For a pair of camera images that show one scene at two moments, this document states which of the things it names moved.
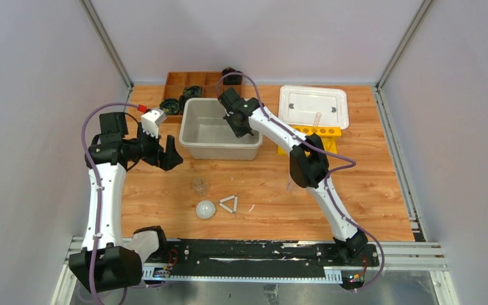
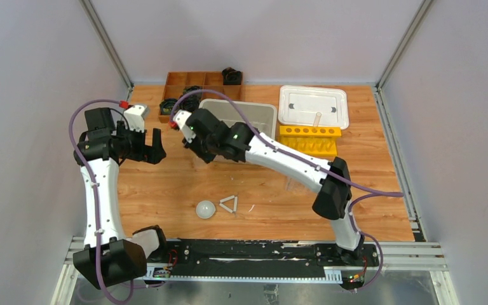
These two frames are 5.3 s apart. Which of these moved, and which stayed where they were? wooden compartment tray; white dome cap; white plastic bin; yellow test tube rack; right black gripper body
Moved: white plastic bin; right black gripper body
Stayed: yellow test tube rack; wooden compartment tray; white dome cap
